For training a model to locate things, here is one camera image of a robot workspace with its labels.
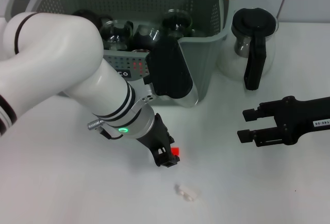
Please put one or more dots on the white building block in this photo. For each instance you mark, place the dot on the white building block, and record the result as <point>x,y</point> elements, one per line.
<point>186,192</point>

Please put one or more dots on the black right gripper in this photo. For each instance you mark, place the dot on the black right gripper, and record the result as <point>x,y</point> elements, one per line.
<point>301,118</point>

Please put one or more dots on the black clay teapot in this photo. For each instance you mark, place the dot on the black clay teapot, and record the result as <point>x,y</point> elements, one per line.
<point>90,16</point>

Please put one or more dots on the small red sloped block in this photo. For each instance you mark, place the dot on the small red sloped block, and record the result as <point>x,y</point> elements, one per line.
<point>176,151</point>

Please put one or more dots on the grey perforated storage bin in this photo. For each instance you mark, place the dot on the grey perforated storage bin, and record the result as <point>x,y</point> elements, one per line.
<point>206,61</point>

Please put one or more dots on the glass carafe with black lid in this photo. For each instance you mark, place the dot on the glass carafe with black lid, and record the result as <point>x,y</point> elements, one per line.
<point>257,20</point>

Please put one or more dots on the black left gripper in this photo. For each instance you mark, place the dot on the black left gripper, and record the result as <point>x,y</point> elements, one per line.
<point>157,138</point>

